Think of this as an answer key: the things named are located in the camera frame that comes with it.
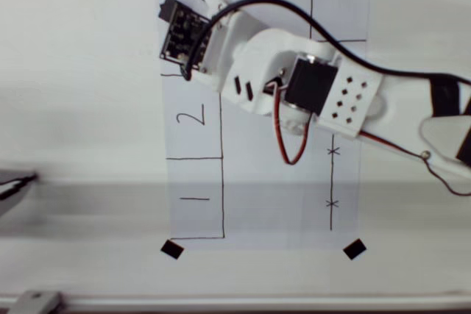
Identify black cube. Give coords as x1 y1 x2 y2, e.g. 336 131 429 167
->
158 0 178 23

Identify white paper sheet with drawn boxes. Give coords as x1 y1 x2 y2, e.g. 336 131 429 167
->
153 0 371 252

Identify black tape piece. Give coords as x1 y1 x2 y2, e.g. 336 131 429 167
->
341 238 368 260
160 239 185 260

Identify grey metal clamp bracket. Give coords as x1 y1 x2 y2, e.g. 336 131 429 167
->
10 290 63 314

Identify red servo cable loop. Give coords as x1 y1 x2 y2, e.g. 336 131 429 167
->
274 84 317 166

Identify thin red arm cable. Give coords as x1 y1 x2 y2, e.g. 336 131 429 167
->
358 129 471 197

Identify metal table edge rail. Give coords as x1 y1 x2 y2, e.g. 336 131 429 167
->
0 291 471 313

